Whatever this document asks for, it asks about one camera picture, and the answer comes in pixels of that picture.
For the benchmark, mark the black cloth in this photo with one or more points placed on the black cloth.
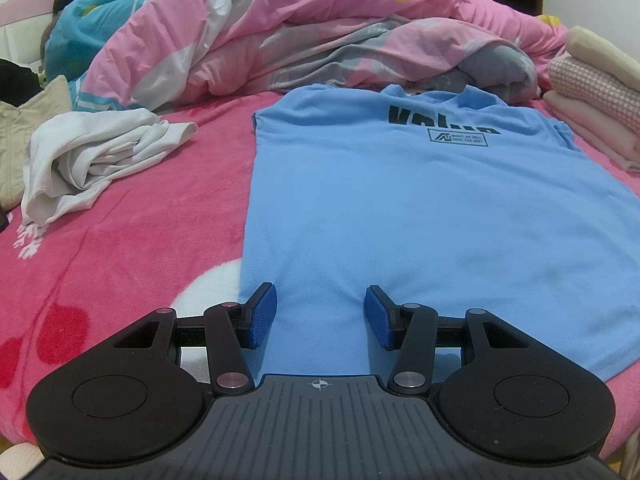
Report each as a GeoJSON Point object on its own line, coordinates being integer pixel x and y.
{"type": "Point", "coordinates": [15, 80]}

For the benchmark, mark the pink and grey quilt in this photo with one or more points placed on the pink and grey quilt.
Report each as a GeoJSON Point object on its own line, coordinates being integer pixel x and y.
{"type": "Point", "coordinates": [250, 25]}

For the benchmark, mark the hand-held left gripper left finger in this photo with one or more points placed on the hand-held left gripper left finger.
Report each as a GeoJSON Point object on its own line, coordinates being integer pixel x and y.
{"type": "Point", "coordinates": [262, 316]}

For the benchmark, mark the pink floral blanket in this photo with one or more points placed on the pink floral blanket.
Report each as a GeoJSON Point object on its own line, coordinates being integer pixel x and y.
{"type": "Point", "coordinates": [125, 260]}

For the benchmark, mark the crumpled white garment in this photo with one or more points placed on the crumpled white garment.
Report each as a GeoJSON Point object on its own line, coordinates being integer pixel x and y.
{"type": "Point", "coordinates": [100, 160]}

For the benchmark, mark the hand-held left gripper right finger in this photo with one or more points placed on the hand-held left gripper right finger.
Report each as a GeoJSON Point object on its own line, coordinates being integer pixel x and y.
{"type": "Point", "coordinates": [377, 317]}

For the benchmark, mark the folded cream garment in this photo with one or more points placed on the folded cream garment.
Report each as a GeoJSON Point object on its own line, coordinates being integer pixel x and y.
{"type": "Point", "coordinates": [600, 50]}

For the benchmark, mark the beige garment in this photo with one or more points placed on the beige garment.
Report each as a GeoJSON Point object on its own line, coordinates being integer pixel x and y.
{"type": "Point", "coordinates": [25, 135]}

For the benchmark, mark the blue t-shirt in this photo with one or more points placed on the blue t-shirt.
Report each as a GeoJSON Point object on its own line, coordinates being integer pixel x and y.
{"type": "Point", "coordinates": [425, 210]}

